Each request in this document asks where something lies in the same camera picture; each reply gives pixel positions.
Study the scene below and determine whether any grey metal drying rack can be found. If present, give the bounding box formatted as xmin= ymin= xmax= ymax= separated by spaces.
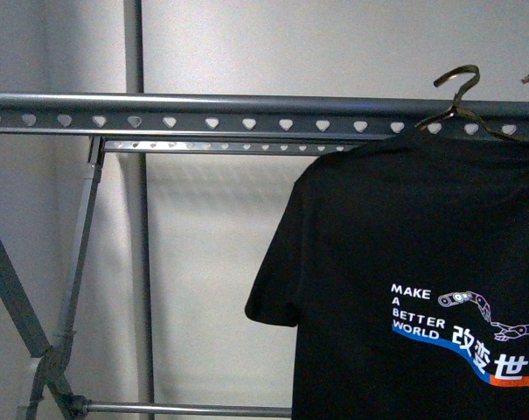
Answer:
xmin=0 ymin=0 xmax=529 ymax=420

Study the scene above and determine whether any black printed t-shirt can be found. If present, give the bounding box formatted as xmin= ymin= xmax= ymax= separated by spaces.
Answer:
xmin=245 ymin=130 xmax=529 ymax=419

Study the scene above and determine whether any dark metal clothes hanger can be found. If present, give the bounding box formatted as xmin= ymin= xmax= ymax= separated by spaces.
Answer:
xmin=415 ymin=64 xmax=521 ymax=142

